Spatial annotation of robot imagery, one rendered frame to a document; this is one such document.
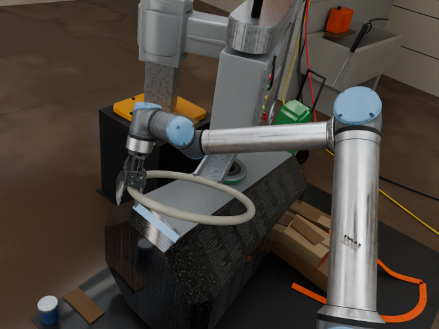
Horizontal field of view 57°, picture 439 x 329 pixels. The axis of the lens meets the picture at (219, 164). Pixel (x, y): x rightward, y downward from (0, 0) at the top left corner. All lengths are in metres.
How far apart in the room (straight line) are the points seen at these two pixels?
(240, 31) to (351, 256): 1.10
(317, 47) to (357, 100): 3.77
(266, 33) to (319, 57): 3.11
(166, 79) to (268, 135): 1.50
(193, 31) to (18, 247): 1.80
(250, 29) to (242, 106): 0.37
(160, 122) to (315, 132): 0.48
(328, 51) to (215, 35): 2.45
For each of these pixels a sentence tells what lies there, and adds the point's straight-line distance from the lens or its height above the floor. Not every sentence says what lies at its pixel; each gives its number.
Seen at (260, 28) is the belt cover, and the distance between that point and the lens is 1.76.
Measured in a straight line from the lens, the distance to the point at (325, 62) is 4.82.
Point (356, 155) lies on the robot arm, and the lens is 1.05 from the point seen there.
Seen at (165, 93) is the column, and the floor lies 0.95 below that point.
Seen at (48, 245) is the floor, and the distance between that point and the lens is 2.99.
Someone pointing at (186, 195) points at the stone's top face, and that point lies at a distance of 2.08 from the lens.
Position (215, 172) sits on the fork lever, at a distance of 1.83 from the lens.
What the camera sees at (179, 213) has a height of 1.27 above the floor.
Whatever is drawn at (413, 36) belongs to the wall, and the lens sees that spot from 6.78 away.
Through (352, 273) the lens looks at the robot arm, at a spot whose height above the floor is 1.46.
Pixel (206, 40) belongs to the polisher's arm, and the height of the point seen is 1.35.
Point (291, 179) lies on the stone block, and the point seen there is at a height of 0.73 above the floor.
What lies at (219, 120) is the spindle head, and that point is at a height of 1.20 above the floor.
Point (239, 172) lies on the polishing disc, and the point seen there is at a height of 0.87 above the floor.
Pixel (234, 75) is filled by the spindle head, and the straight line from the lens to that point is 1.86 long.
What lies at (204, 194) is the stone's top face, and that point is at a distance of 2.10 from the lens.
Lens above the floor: 2.15
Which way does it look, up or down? 35 degrees down
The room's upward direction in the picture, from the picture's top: 10 degrees clockwise
